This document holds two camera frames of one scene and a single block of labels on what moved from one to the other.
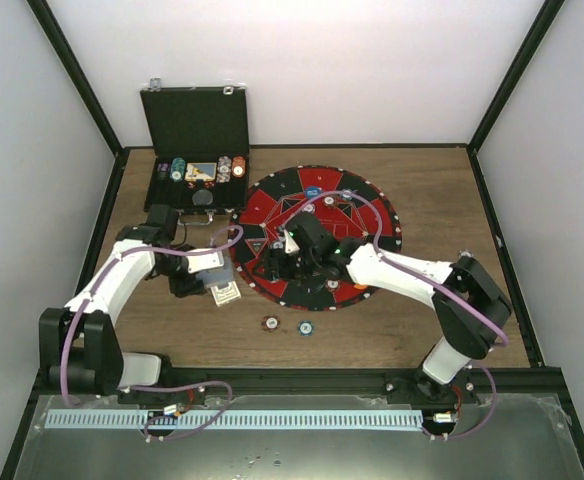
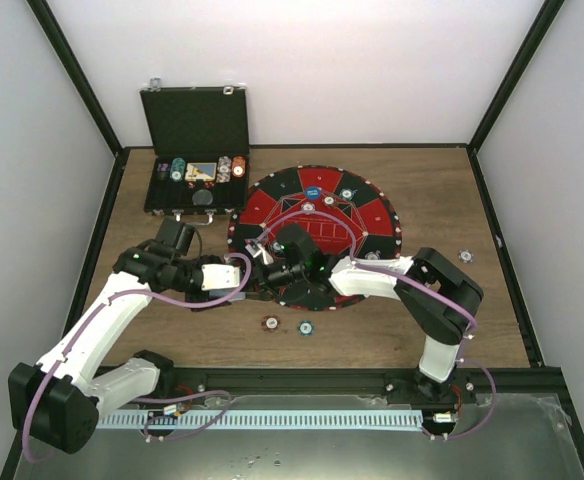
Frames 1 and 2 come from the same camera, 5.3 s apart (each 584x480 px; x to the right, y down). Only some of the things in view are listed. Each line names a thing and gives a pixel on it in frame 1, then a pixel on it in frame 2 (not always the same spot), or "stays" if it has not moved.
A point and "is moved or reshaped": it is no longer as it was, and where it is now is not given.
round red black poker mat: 354,205 stays
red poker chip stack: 270,323 stays
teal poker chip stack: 306,327 stays
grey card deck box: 216,277 is moved or reshaped
